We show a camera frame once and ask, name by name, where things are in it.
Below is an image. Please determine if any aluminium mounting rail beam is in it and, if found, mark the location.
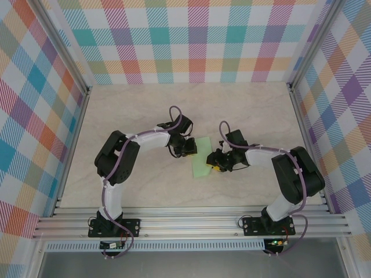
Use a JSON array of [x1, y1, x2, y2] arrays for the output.
[[31, 206, 353, 240]]

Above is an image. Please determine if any aluminium table side rail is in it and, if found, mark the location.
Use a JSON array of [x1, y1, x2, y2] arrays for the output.
[[50, 86, 92, 218], [288, 83, 331, 214]]

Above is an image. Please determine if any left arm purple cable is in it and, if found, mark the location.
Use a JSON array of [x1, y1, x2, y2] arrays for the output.
[[101, 105, 184, 260]]

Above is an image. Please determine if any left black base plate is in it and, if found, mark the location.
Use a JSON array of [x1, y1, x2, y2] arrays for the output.
[[88, 218, 141, 239]]

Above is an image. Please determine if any small dark circuit board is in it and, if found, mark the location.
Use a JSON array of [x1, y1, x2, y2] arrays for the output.
[[100, 240, 126, 250]]

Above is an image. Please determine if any green paper sheet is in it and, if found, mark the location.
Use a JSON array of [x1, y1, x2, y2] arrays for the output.
[[190, 136, 214, 180]]

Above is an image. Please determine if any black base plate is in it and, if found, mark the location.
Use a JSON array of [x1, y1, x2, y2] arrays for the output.
[[242, 217, 296, 237], [88, 218, 141, 239]]

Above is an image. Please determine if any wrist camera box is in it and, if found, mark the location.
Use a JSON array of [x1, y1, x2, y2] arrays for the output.
[[173, 114, 194, 136], [225, 129, 249, 149]]

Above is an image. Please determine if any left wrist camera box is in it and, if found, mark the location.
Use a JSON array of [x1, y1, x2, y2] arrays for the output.
[[173, 114, 194, 136]]

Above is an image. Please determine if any aluminium frame post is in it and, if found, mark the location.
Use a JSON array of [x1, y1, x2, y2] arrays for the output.
[[27, 0, 92, 96], [286, 0, 345, 90]]

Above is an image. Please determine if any slotted grey cable duct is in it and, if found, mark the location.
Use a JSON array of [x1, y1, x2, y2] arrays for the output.
[[45, 239, 266, 252]]

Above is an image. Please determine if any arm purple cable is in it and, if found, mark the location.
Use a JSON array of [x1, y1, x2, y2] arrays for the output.
[[219, 120, 308, 257], [101, 105, 184, 260]]

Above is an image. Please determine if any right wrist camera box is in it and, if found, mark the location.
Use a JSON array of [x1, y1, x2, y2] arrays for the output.
[[225, 129, 249, 149]]

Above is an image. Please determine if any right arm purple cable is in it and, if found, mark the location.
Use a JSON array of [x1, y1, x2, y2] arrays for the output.
[[219, 120, 308, 257]]

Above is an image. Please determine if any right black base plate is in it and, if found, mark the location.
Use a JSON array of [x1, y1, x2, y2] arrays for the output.
[[242, 217, 296, 237]]

